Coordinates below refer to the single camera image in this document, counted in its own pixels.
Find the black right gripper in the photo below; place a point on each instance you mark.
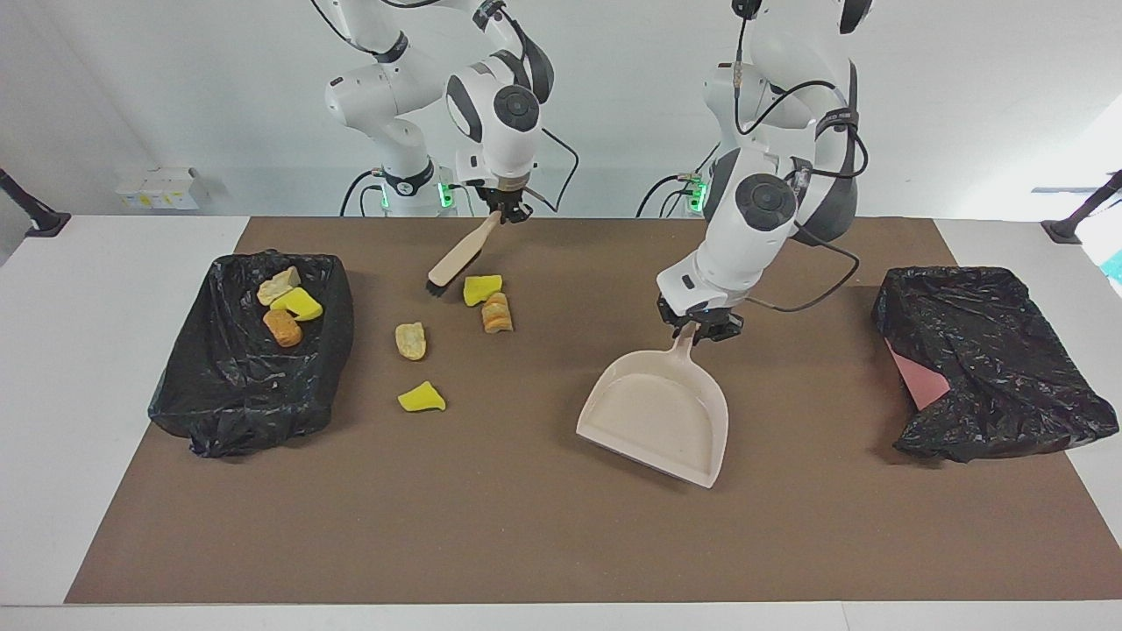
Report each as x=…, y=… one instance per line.
x=507, y=197

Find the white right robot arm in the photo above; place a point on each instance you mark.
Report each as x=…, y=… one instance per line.
x=386, y=88

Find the yellow sponge chunk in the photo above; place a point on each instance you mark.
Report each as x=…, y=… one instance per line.
x=480, y=289

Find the brown table mat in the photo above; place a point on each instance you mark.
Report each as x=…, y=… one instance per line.
x=561, y=526

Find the white wall box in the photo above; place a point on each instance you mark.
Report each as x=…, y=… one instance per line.
x=166, y=188

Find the striped croissant piece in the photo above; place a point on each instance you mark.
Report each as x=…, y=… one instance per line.
x=497, y=315

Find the pink bin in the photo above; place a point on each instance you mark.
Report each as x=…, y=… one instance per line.
x=920, y=381

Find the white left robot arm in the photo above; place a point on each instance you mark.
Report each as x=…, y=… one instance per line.
x=745, y=245

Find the beige plastic dustpan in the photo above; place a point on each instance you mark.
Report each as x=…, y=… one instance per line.
x=653, y=421

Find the beige brush black bristles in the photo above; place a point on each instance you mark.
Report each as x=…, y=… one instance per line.
x=460, y=256

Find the yellow sponge wedge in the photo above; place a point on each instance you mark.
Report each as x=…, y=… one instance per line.
x=421, y=400

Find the pale bread slice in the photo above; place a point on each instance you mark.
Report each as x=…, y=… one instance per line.
x=410, y=342

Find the brown fried nugget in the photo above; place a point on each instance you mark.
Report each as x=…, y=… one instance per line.
x=283, y=329

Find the teal plastic item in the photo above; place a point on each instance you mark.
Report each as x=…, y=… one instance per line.
x=1116, y=267

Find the white green-lit base box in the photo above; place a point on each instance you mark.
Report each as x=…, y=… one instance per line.
x=695, y=194
x=446, y=193

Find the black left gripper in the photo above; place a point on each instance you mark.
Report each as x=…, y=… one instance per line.
x=701, y=315

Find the black trash bag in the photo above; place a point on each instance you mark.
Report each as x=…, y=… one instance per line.
x=999, y=429
x=254, y=394

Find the curved yellow sponge piece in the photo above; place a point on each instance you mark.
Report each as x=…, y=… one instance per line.
x=301, y=304

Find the black camera stand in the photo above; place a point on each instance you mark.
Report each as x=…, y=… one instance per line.
x=1065, y=230
x=44, y=223

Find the pale cracker piece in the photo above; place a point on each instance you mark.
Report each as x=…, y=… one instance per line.
x=276, y=287

